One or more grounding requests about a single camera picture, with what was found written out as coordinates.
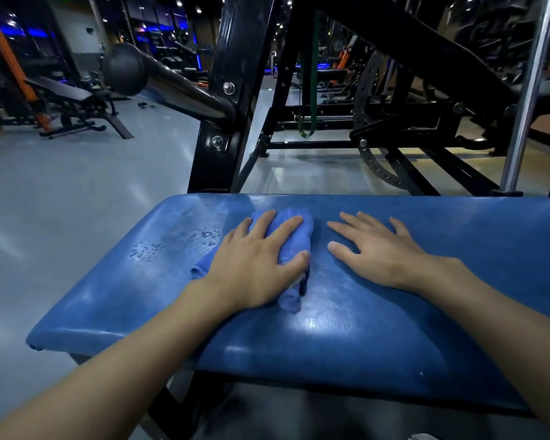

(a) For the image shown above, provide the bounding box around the person's left hand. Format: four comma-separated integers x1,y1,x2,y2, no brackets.
183,209,312,312

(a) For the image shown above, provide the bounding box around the person's right hand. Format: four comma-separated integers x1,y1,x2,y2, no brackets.
326,211,441,294

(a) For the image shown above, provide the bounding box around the blue microfibre cloth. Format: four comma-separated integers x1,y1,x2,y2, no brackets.
191,207,315,315

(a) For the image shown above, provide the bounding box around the blue bench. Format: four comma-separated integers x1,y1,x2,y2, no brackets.
26,192,550,417

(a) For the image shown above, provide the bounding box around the person's left forearm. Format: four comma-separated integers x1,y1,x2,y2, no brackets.
0,279,239,440

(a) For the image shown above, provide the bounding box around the person's right forearm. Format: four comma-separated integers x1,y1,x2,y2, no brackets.
417,256,550,436

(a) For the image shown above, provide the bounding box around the grey perforated adjustment plate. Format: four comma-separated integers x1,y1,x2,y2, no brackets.
353,49,416,191

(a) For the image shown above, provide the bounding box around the green resistance band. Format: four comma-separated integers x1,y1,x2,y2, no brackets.
298,11,321,139

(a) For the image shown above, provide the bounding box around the black curved handle bar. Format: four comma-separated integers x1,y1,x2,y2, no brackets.
101,42,235,124

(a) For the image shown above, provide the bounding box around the black gym machine frame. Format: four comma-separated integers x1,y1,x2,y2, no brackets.
236,0,550,197
188,0,278,194

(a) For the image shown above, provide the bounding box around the orange perforated rack post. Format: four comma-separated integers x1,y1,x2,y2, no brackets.
0,0,51,131

